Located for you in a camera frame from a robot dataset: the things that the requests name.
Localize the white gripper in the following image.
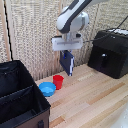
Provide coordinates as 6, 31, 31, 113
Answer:
51, 36, 84, 56

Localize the black fabric storage caddy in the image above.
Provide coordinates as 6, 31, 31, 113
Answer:
0, 60, 52, 128

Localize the red plastic cup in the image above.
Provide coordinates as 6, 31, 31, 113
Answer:
52, 74, 65, 91

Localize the beige woven partition screen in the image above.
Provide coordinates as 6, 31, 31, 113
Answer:
0, 0, 128, 83

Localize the black box case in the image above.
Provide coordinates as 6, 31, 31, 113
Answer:
87, 29, 128, 80

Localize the blue plastic bowl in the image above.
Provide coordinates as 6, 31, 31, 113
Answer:
38, 81, 57, 98

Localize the white item on black case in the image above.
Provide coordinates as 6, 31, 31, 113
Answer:
111, 27, 128, 36

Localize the dark robot cable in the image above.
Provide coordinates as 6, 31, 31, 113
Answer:
82, 13, 128, 44

